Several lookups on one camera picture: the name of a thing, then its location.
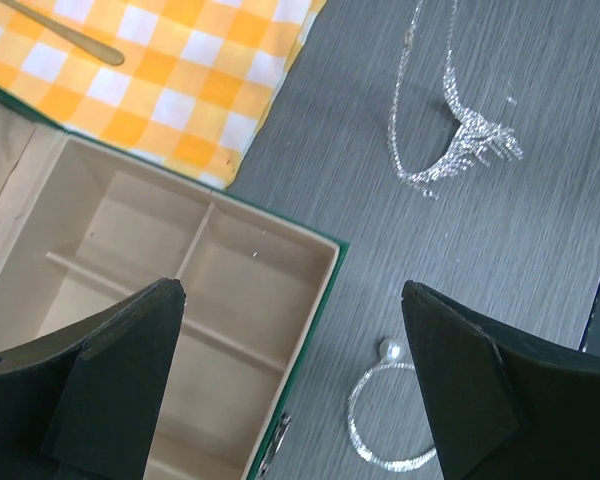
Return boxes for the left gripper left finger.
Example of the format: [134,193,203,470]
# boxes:
[0,278,186,479]

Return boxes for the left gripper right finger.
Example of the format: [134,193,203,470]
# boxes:
[402,281,600,479]

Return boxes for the green jewelry box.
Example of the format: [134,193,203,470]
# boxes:
[0,90,347,479]

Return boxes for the silver rhinestone necklace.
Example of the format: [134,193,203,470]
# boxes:
[388,0,525,201]

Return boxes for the orange white checkered cloth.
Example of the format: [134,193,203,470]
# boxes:
[0,1,322,189]

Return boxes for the gold fork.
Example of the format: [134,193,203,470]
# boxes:
[0,0,125,66]

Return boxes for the silver pearl bracelet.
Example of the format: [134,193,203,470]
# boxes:
[347,338,439,473]

